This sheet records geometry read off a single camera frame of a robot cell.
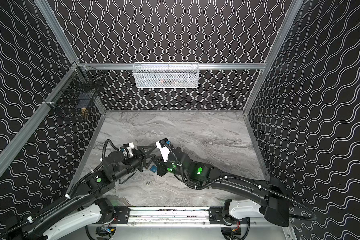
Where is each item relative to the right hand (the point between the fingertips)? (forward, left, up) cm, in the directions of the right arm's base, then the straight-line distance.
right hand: (152, 160), depth 68 cm
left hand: (+2, -3, +5) cm, 7 cm away
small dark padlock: (+6, +4, -23) cm, 24 cm away
